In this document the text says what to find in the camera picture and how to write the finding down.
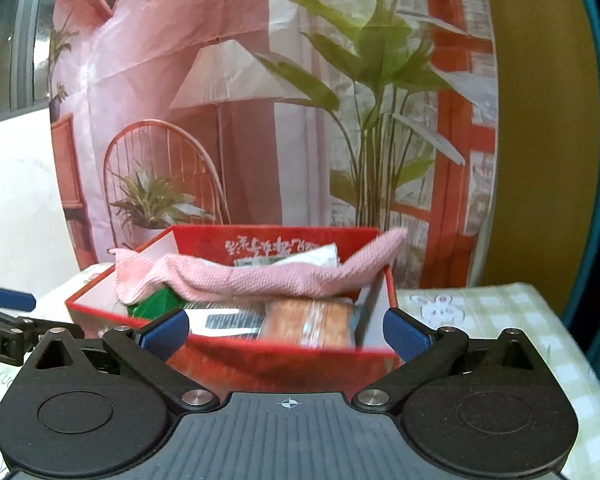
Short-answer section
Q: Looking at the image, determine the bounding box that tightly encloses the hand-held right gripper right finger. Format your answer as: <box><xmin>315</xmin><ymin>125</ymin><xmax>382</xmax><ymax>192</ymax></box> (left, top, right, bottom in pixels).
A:
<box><xmin>351</xmin><ymin>307</ymin><xmax>548</xmax><ymax>413</ymax></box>

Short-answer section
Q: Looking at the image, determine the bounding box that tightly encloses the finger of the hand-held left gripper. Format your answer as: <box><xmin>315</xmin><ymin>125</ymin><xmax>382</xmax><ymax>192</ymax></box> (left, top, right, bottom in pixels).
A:
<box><xmin>0</xmin><ymin>306</ymin><xmax>85</xmax><ymax>342</ymax></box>
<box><xmin>0</xmin><ymin>282</ymin><xmax>37</xmax><ymax>312</ymax></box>

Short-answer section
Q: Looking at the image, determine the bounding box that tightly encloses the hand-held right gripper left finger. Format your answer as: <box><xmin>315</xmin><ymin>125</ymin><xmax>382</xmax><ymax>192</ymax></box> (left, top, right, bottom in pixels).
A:
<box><xmin>27</xmin><ymin>307</ymin><xmax>221</xmax><ymax>413</ymax></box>

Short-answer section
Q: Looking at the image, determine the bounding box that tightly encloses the green soft item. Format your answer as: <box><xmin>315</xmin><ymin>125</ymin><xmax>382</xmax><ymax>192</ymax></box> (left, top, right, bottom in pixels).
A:
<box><xmin>126</xmin><ymin>287</ymin><xmax>187</xmax><ymax>321</ymax></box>

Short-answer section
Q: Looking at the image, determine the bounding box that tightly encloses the clear bag of dark cloth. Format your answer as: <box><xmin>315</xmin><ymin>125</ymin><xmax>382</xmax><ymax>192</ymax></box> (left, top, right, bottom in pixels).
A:
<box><xmin>184</xmin><ymin>300</ymin><xmax>277</xmax><ymax>335</ymax></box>

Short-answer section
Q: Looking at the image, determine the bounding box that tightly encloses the orange brown packet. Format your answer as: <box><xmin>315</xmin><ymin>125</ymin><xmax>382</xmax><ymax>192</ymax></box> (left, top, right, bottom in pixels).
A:
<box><xmin>257</xmin><ymin>298</ymin><xmax>357</xmax><ymax>349</ymax></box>

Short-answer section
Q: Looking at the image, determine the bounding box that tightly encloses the pink knitted cloth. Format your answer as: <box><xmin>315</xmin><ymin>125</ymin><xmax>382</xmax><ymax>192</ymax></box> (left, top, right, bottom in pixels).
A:
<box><xmin>109</xmin><ymin>227</ymin><xmax>410</xmax><ymax>307</ymax></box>

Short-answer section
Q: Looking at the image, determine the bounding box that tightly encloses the green and white packet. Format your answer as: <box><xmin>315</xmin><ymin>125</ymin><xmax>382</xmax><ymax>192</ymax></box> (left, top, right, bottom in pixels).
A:
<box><xmin>232</xmin><ymin>256</ymin><xmax>287</xmax><ymax>269</ymax></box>

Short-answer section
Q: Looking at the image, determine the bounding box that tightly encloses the white plastic bag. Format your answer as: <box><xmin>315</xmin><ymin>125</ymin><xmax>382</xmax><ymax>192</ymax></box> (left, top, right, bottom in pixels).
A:
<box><xmin>300</xmin><ymin>243</ymin><xmax>342</xmax><ymax>268</ymax></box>

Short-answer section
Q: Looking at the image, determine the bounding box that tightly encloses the red strawberry print box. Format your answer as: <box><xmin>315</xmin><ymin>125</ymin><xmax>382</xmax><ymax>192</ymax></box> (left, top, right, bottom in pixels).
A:
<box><xmin>65</xmin><ymin>226</ymin><xmax>400</xmax><ymax>403</ymax></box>

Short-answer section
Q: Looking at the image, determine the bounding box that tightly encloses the green checked tablecloth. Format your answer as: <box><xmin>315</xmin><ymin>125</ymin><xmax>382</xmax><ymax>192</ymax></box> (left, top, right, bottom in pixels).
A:
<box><xmin>0</xmin><ymin>262</ymin><xmax>600</xmax><ymax>480</ymax></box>

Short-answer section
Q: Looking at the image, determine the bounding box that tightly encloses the printed room backdrop cloth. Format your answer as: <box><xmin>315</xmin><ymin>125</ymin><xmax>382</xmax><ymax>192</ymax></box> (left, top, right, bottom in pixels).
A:
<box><xmin>47</xmin><ymin>0</ymin><xmax>498</xmax><ymax>292</ymax></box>

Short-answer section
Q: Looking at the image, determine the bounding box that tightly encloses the dark framed window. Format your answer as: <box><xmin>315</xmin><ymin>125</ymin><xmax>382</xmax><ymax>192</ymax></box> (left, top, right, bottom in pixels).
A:
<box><xmin>0</xmin><ymin>0</ymin><xmax>63</xmax><ymax>123</ymax></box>

